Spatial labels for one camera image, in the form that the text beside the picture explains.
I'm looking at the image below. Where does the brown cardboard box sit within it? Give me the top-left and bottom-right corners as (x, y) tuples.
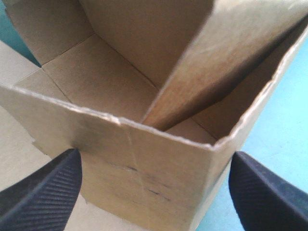
(0, 0), (308, 231)

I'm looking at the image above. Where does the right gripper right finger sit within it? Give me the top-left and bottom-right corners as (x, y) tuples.
(228, 151), (308, 231)

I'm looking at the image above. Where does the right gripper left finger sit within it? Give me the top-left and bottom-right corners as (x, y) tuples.
(0, 148), (84, 231)

